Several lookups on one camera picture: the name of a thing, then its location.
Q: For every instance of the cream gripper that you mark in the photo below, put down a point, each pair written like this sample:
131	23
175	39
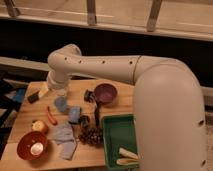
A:
43	91

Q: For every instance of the orange red pepper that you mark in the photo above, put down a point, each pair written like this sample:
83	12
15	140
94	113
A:
51	119

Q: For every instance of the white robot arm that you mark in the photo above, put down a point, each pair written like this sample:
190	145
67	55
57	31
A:
168	104

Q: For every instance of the red bowl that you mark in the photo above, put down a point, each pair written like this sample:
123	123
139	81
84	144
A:
24	145

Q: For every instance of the purple bowl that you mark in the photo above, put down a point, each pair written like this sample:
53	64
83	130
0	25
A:
105	93

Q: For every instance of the black rectangular block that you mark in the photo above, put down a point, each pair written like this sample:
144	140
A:
33	97

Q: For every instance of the translucent plastic cup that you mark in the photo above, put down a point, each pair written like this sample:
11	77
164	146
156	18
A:
61	92

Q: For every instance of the blue round sponge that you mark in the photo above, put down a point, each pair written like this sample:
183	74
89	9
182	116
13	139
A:
61	104

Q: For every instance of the blue object beside table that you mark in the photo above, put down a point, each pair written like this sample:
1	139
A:
19	95

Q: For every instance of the yellow red apple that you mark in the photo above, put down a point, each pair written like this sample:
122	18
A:
40	126

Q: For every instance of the wooden table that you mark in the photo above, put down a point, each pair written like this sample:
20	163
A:
85	156

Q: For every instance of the small black object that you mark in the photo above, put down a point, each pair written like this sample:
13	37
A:
89	96

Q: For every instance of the small black clip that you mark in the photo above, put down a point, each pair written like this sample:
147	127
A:
84	120

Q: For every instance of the grey blue cloth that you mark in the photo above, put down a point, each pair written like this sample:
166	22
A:
63	135

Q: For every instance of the white egg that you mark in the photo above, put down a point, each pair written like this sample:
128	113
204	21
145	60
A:
36	149

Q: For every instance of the green plastic tray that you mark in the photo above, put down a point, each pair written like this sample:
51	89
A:
118	132

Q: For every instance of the lower yellow corn husk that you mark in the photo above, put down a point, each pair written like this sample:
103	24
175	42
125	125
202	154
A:
126	161

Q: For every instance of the black handled utensil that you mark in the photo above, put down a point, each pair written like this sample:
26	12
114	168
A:
97	113

